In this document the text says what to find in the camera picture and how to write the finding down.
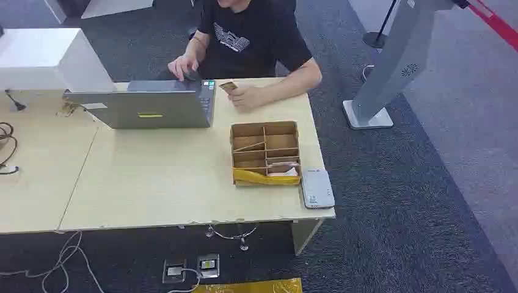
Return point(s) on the yellow sheet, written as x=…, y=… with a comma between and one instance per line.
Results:
x=251, y=286

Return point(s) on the grey laptop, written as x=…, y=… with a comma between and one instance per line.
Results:
x=149, y=109

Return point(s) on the white board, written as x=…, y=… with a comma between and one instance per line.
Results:
x=117, y=6

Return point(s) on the black stanchion post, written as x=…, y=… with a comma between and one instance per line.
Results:
x=376, y=38

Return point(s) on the pale card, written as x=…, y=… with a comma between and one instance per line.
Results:
x=285, y=172

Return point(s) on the floor socket with white plug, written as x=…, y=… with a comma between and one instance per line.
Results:
x=175, y=271

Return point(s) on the white cabinet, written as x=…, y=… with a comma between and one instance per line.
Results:
x=44, y=56

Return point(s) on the grey kiosk stand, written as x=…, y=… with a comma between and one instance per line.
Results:
x=398, y=52

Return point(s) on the brown card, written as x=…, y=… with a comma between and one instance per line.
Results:
x=228, y=86

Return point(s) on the person's left hand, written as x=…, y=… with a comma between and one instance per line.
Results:
x=247, y=99

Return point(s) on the large pale wooden desk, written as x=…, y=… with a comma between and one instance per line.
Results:
x=170, y=178

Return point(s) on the wooden divided card box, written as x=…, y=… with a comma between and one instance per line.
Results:
x=279, y=143

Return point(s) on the person's right hand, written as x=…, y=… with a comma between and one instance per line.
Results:
x=181, y=65

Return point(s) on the person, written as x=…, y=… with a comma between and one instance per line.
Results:
x=251, y=36

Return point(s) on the open silver floor socket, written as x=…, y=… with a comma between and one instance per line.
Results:
x=208, y=265

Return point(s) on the red barrier belt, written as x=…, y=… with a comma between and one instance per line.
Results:
x=495, y=22

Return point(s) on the black computer mouse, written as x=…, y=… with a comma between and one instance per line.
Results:
x=194, y=75

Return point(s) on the small pale wooden desk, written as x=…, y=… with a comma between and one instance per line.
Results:
x=40, y=170

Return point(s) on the white card reader device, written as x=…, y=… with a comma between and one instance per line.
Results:
x=317, y=189

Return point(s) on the brown tape scrap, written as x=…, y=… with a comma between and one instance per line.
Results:
x=66, y=108

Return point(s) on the black plug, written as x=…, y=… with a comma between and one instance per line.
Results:
x=17, y=106

